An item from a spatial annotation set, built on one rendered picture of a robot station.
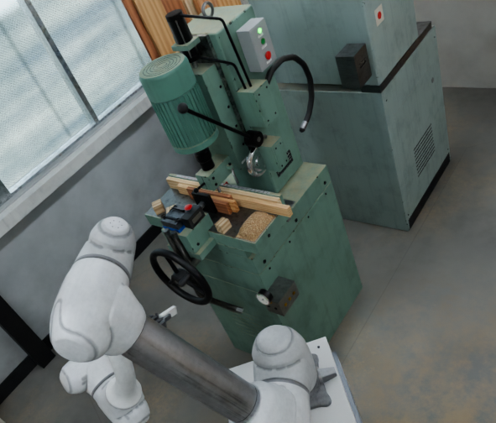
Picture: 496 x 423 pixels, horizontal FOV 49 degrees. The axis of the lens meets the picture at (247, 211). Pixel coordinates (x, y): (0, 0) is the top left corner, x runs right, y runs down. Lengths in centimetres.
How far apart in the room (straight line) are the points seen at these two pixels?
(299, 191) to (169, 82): 74
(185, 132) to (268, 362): 84
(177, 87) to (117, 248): 76
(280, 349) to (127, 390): 44
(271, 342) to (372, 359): 113
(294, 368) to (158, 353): 44
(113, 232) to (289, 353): 59
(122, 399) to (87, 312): 55
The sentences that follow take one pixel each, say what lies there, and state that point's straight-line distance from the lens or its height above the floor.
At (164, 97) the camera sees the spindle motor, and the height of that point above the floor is 143.
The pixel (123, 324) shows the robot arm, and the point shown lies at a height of 138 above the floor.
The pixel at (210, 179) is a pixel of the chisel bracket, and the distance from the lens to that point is 203.
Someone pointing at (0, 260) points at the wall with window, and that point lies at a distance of 315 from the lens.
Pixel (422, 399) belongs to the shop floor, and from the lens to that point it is 247.
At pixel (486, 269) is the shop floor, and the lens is 286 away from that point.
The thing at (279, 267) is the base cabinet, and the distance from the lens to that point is 217.
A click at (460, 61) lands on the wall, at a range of 411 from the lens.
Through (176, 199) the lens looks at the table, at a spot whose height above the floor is 90.
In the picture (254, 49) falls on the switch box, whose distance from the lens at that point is 197.
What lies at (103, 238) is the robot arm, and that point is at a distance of 122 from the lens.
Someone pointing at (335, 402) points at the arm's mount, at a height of 69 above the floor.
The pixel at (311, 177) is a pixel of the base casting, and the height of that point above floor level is 80.
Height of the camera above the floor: 214
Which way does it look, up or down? 37 degrees down
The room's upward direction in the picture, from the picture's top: 23 degrees counter-clockwise
